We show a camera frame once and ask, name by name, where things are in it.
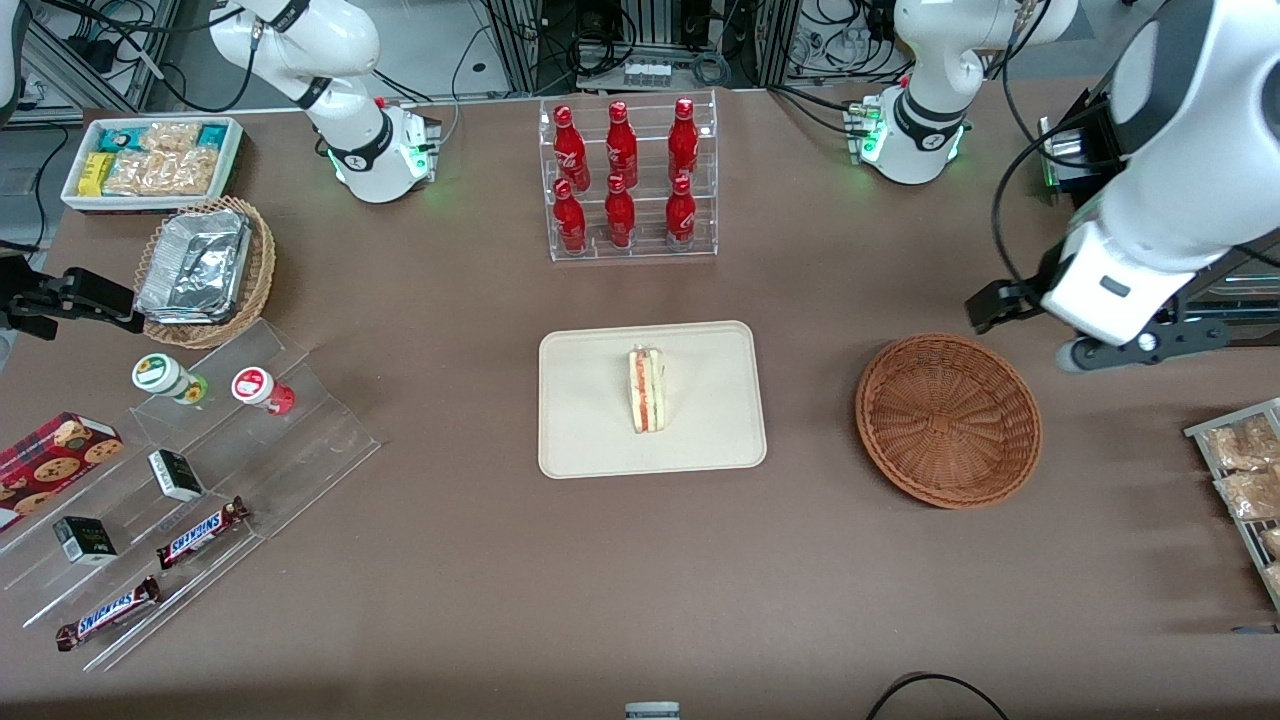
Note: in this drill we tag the round brown wicker basket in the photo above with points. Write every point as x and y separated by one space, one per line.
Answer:
950 420

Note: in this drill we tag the cream plastic tray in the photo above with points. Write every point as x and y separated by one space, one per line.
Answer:
590 410

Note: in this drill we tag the green lid white cup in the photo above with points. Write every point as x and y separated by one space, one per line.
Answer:
158 373

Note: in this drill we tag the red soda bottle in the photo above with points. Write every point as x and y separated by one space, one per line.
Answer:
680 216
683 142
570 220
569 150
621 148
619 218

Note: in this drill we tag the white rectangular snack bin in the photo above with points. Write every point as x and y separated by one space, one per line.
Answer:
232 160

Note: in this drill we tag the oval wicker basket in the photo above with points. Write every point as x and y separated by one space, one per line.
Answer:
262 270

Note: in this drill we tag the small clear cracker bag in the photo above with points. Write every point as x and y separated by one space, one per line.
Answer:
170 136

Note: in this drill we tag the black food warmer machine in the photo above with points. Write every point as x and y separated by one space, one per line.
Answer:
1250 310

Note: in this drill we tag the Snickers chocolate bar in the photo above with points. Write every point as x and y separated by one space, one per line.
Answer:
200 534
105 614

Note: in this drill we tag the large clear cracker bag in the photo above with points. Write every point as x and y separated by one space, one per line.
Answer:
165 172

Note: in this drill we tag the aluminium foil tray stack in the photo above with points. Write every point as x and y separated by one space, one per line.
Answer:
195 265

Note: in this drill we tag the small black carton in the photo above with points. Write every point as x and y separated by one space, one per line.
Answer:
85 540
176 476

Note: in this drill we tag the teal snack packet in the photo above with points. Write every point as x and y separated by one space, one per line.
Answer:
212 135
120 138

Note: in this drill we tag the tray of packaged crackers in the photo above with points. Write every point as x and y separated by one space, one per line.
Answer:
1250 540

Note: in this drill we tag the red plaid cookie box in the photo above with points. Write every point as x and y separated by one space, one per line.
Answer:
50 460

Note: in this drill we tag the white power strip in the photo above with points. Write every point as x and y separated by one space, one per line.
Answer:
647 72

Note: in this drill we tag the clear bag of crackers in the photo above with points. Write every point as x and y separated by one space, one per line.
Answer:
1240 445
1250 495

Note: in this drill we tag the silver box with green light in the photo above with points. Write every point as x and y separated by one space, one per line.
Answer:
1065 150

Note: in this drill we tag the clear acrylic stepped display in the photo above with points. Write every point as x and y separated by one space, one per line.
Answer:
300 450

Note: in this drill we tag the yellow snack packet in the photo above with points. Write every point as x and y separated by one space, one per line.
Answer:
95 175

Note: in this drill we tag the clear acrylic bottle rack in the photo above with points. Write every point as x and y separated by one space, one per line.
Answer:
650 250

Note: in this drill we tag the red lid white cup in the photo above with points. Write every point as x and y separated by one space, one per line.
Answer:
252 385

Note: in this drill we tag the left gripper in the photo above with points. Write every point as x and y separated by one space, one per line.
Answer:
1047 271

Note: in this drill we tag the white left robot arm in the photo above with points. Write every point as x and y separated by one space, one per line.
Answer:
1200 130

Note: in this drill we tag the triangular sandwich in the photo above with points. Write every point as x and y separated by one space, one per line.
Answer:
647 392

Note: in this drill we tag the small grey device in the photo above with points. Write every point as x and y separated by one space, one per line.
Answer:
652 711

